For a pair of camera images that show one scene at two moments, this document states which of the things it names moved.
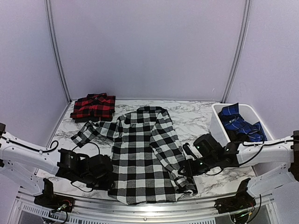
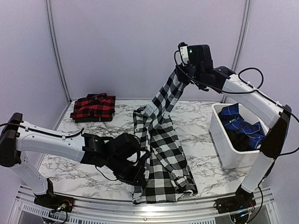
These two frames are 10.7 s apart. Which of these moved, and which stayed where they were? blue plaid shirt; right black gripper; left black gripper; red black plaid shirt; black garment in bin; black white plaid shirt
Moved: black white plaid shirt; left black gripper; right black gripper
Stayed: black garment in bin; red black plaid shirt; blue plaid shirt
